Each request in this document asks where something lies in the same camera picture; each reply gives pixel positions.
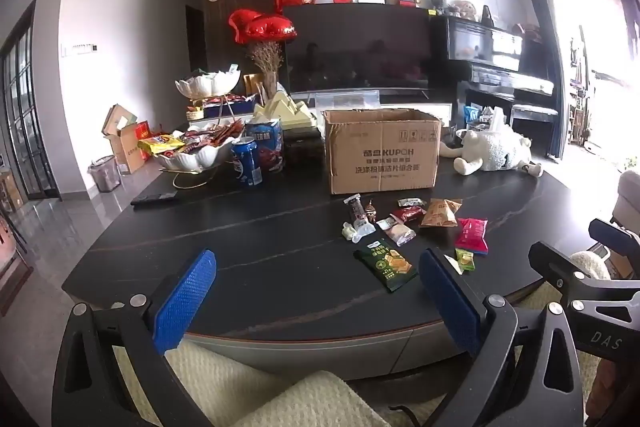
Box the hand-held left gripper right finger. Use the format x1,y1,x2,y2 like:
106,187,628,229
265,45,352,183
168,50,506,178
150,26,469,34
419,248,583,427

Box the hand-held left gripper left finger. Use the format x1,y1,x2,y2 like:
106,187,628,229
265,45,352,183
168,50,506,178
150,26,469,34
51,249,218,427

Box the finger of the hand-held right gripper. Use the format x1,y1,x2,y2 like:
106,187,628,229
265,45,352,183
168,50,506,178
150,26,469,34
529,242,640,308
589,218,640,258

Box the small green snack packet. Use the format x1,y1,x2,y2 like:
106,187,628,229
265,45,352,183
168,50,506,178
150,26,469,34
454,248,476,273

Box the pink snack packet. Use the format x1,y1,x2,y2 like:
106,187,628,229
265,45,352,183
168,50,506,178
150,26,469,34
455,218,489,255

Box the dark green cracker packet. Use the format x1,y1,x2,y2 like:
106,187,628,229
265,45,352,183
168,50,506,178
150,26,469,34
353,239,418,293

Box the clear pastry packet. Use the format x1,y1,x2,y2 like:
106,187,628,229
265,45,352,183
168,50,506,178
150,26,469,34
376,216,417,247

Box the orange triangle snack packet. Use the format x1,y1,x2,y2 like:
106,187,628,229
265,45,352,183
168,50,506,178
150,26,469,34
419,199,463,229

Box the red snack packet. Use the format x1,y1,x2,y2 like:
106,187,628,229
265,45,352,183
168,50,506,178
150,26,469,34
391,206,426,224

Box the small white jelly packet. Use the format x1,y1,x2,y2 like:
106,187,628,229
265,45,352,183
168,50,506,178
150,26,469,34
341,222,376,244

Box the long dark red snack stick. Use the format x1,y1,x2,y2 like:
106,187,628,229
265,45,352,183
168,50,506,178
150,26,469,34
344,196,368,228

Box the brown cardboard box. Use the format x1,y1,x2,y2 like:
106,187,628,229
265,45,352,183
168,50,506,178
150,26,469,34
321,108,443,196

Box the cream waffle cloth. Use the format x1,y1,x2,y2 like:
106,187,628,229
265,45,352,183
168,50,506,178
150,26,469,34
114,342,396,427

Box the black remote control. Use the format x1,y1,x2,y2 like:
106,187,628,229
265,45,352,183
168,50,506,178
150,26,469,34
131,192,179,206

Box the white stuffed sheep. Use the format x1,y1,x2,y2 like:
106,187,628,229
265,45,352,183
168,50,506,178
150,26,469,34
439,127,543,178

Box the white shell tiered snack stand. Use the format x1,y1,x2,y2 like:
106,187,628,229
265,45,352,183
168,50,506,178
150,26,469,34
152,71,251,190

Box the grey trash bin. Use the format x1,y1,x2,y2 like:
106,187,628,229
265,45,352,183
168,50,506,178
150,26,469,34
89,155,122,194

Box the blue cola can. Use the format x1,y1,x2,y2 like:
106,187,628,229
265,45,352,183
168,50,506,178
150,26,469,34
231,137,263,188

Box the pile of assorted snack packets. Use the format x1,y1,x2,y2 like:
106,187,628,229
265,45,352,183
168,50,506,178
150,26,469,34
137,119,248,158

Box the floral bowl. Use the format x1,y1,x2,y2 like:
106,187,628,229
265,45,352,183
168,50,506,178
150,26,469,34
444,124,471,148

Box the cardboard boxes on floor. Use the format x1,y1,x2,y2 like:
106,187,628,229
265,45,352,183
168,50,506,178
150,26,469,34
102,104,151,175

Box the blue snack box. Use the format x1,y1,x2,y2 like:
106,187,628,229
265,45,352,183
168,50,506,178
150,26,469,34
246,119,285,172

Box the white television cabinet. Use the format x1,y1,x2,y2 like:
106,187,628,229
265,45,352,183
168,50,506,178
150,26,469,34
290,89,453,122

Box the blue tray of candies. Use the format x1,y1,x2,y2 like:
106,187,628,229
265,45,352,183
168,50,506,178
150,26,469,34
202,96,261,116

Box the black piano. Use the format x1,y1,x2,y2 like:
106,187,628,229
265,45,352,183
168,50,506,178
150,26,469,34
432,16,563,158

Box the yellow green gift boxes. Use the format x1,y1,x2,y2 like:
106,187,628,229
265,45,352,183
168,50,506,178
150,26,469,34
252,89,317,130

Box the black framed glass door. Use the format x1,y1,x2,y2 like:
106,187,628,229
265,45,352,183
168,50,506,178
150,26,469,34
0,0,63,202

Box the dried flower bouquet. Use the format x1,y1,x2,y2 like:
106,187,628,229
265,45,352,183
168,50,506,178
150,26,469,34
249,39,287,100

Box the black television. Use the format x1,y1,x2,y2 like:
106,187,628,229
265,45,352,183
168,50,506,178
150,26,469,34
282,3,436,95

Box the small plush toys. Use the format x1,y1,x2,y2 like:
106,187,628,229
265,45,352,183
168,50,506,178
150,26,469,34
447,1,478,20

